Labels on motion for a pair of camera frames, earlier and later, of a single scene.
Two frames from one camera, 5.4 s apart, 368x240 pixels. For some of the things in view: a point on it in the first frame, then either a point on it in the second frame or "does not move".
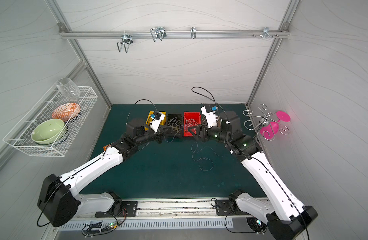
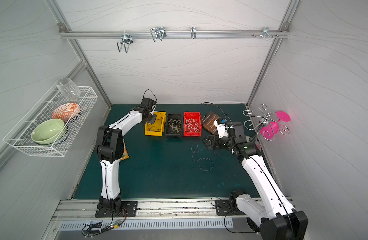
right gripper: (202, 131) → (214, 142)
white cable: (189, 123) does not move
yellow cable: (176, 125) does not move
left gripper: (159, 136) → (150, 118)
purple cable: (203, 158) does not move
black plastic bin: (175, 125) does not move
